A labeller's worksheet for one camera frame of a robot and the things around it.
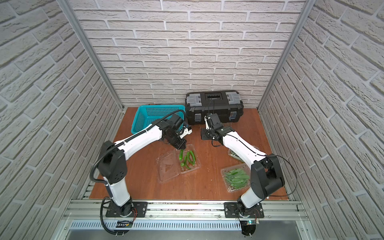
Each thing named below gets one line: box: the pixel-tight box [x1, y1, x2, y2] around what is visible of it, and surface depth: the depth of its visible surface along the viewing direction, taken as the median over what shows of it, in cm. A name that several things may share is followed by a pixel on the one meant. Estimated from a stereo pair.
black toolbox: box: [185, 90, 244, 125], surface depth 102 cm
